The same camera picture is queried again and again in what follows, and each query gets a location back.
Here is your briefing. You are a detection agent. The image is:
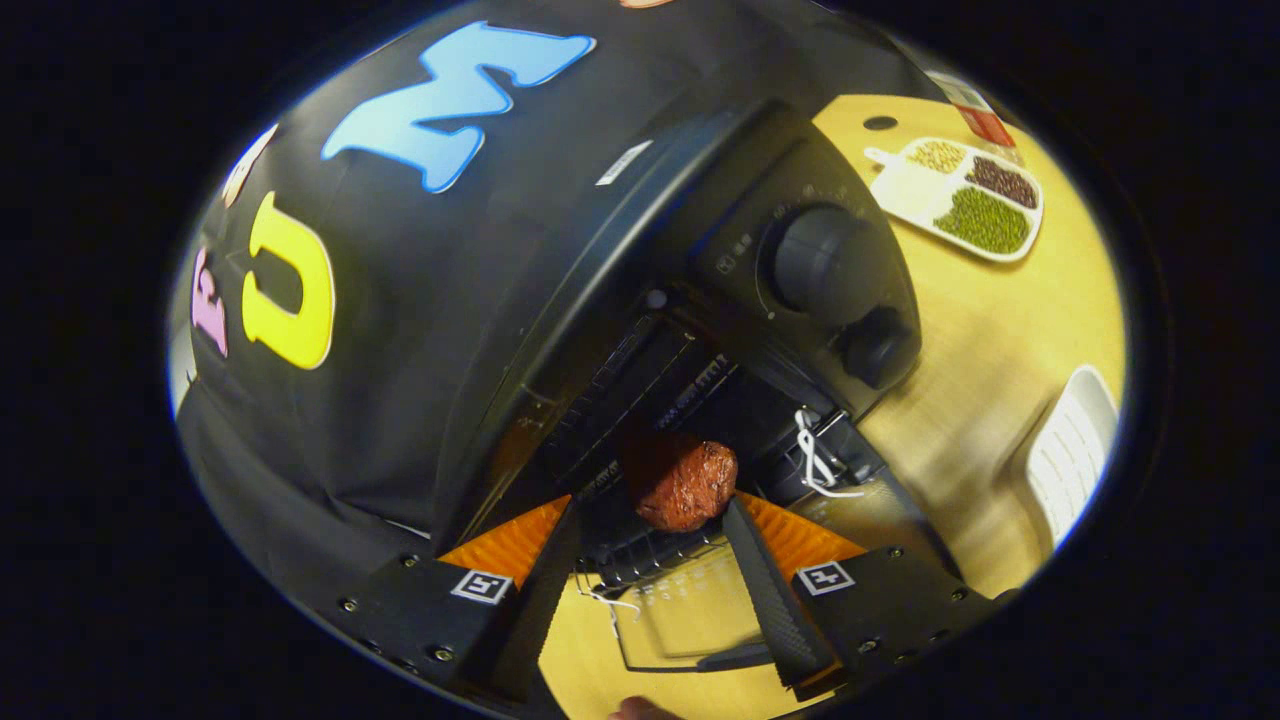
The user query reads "red-brown meat piece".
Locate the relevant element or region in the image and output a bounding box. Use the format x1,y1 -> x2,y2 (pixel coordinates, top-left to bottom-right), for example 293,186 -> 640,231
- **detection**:
625,435 -> 741,533

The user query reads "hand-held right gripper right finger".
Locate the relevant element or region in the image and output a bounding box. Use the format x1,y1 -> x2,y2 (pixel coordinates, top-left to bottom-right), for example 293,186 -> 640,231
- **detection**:
722,495 -> 1003,691

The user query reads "white ribbed plate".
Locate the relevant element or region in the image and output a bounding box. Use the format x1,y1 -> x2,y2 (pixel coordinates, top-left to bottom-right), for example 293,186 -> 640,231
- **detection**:
1025,365 -> 1121,551

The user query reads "black electric oven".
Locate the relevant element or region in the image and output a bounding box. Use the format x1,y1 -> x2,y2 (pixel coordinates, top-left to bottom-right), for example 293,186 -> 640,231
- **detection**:
430,95 -> 966,676

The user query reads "black backdrop cloth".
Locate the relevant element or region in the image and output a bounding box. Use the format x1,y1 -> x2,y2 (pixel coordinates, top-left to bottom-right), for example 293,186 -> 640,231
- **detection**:
170,0 -> 941,601

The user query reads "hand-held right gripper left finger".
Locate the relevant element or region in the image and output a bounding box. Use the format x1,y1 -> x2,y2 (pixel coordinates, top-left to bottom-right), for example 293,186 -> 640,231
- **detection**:
325,495 -> 583,717

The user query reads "white cable tie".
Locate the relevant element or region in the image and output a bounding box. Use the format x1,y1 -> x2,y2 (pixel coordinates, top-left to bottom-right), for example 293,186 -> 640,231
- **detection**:
793,408 -> 866,499
580,585 -> 641,616

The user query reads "white divided bean tray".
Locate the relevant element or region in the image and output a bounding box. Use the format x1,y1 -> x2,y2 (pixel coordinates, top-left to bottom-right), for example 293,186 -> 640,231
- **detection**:
863,135 -> 1046,264

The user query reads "clear plastic bottle red label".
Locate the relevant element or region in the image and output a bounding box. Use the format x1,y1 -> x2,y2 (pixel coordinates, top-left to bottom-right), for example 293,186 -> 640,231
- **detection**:
925,70 -> 1021,151

